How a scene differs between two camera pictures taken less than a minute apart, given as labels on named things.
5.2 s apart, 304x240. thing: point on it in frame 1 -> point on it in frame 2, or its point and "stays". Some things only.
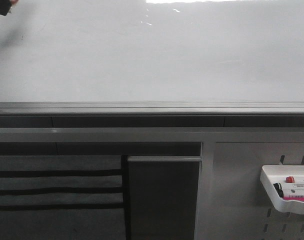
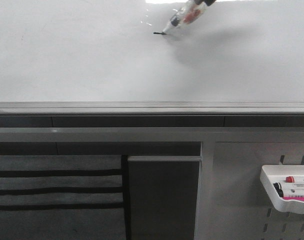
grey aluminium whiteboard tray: x=151 y=108 stays
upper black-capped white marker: x=292 y=186 stays
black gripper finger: x=1 y=7 -> x=209 y=2
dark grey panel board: x=163 y=191 stays
